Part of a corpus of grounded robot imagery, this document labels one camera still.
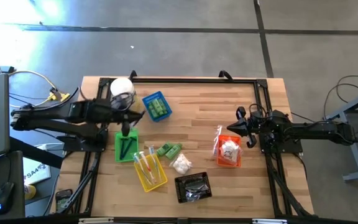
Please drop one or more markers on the black computer mouse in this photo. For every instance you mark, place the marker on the black computer mouse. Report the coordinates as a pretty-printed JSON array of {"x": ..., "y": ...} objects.
[{"x": 4, "y": 196}]

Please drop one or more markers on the black handheld device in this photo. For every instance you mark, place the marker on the black handheld device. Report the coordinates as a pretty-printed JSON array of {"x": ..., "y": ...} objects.
[{"x": 63, "y": 196}]

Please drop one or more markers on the blue slotted plastic basket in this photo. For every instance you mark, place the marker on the blue slotted plastic basket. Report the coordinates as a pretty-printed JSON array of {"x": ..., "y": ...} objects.
[{"x": 148, "y": 99}]

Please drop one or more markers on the yellow slotted plastic basket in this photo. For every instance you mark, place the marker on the yellow slotted plastic basket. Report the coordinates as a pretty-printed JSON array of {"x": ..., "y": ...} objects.
[{"x": 163, "y": 179}]

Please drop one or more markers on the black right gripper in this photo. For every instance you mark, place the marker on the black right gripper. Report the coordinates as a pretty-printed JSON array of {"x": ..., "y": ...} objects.
[{"x": 264, "y": 123}]

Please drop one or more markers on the Lysol wipes canister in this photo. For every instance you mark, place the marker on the Lysol wipes canister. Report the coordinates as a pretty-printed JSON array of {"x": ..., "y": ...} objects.
[{"x": 121, "y": 85}]

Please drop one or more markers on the black aluminium table frame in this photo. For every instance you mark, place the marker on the black aluminium table frame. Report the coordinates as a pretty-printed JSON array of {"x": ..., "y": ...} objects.
[{"x": 197, "y": 80}]

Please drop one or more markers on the black slotted plastic basket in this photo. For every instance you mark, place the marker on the black slotted plastic basket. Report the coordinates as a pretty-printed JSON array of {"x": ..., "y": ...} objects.
[{"x": 178, "y": 186}]

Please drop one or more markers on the red toothbrush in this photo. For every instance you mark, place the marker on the red toothbrush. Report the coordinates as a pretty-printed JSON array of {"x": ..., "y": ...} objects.
[{"x": 145, "y": 163}]

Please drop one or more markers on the grey metal table frame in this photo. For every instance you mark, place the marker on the grey metal table frame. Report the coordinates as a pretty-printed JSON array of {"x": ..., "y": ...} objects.
[{"x": 351, "y": 137}]

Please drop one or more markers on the dark blue razor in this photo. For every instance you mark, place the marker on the dark blue razor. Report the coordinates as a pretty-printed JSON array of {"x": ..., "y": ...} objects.
[
  {"x": 126, "y": 149},
  {"x": 122, "y": 151},
  {"x": 132, "y": 143}
]

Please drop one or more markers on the black frame hook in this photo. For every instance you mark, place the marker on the black frame hook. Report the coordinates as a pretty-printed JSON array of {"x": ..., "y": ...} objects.
[
  {"x": 225, "y": 75},
  {"x": 132, "y": 75}
]

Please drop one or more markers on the green slotted plastic basket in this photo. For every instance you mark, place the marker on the green slotted plastic basket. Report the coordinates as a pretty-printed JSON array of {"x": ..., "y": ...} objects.
[{"x": 134, "y": 157}]

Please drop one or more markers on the black diagonal desk bar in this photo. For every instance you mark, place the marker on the black diagonal desk bar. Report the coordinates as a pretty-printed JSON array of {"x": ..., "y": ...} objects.
[{"x": 36, "y": 152}]

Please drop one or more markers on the silver bracket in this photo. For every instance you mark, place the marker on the silver bracket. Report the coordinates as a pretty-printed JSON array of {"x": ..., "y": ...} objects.
[
  {"x": 95, "y": 220},
  {"x": 269, "y": 221}
]

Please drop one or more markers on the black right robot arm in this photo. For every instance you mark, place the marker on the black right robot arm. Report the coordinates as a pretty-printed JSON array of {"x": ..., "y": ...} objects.
[{"x": 315, "y": 131}]

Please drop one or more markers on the small yellow bottle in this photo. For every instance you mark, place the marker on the small yellow bottle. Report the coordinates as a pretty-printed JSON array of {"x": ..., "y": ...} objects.
[{"x": 30, "y": 192}]

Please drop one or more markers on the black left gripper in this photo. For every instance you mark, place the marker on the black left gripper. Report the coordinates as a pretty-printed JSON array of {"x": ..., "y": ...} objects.
[{"x": 117, "y": 113}]

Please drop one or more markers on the dark grey side desk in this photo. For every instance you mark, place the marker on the dark grey side desk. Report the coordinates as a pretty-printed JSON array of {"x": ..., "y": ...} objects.
[{"x": 14, "y": 168}]

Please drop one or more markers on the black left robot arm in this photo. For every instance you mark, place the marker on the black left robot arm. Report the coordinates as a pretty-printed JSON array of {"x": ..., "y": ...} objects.
[{"x": 51, "y": 113}]

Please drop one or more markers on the dark blue toothbrush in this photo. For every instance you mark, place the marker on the dark blue toothbrush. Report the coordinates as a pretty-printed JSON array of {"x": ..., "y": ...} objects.
[{"x": 137, "y": 160}]

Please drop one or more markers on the orange slotted plastic basket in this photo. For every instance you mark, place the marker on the orange slotted plastic basket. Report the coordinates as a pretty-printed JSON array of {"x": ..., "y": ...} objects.
[{"x": 219, "y": 159}]

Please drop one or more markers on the white printed booklet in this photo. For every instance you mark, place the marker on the white printed booklet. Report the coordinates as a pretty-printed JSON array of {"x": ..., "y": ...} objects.
[{"x": 36, "y": 172}]

